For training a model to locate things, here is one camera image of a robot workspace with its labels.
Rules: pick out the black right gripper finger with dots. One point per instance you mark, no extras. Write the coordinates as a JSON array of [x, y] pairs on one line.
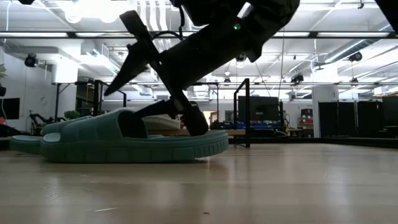
[[158, 109], [133, 67]]

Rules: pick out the off-white rubber slide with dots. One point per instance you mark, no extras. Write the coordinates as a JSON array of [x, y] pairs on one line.
[[161, 123]]

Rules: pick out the green rubber slide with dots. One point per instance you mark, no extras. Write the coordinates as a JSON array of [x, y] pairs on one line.
[[25, 144], [124, 152]]

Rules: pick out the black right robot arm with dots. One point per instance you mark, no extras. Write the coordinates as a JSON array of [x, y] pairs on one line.
[[280, 18]]

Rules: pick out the black background robot arm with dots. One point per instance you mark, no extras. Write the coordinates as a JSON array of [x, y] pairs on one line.
[[40, 118]]

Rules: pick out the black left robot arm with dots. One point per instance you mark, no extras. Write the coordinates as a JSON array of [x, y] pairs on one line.
[[26, 1]]

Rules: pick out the black metal wooden shoe shelf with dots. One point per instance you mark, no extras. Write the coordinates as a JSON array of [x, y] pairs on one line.
[[247, 118]]

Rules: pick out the black ceiling spotlight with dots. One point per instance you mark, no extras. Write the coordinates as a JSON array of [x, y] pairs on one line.
[[241, 57], [297, 78], [356, 57], [31, 60]]

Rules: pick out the small background potted plant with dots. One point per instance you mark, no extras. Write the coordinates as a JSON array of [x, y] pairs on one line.
[[72, 114]]

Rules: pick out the black background monitor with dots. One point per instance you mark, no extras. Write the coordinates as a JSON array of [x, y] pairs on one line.
[[264, 109]]

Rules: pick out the blue storage bins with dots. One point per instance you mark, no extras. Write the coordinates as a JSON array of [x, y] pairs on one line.
[[258, 125]]

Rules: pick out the black partition panels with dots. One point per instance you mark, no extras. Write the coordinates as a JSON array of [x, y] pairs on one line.
[[357, 118]]

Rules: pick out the black background rig frame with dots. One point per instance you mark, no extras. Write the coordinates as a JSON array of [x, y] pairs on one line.
[[217, 99]]

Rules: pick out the black overhead frame beam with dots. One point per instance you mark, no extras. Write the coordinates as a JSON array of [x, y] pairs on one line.
[[312, 34]]

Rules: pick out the black wall screen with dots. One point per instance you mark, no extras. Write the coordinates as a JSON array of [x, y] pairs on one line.
[[9, 108]]

